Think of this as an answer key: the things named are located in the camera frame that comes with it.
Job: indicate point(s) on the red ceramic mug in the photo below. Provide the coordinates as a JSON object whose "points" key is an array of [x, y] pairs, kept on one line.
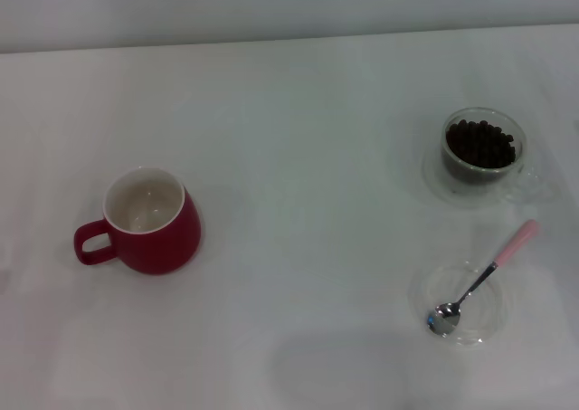
{"points": [[158, 251]]}

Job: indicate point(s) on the glass saucer under cup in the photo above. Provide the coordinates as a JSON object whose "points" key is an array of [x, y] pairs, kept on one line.
{"points": [[434, 184]]}

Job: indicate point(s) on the clear glass cup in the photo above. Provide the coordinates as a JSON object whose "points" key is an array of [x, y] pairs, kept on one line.
{"points": [[461, 177]]}

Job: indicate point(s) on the clear glass spoon saucer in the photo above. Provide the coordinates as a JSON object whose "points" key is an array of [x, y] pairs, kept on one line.
{"points": [[490, 310]]}

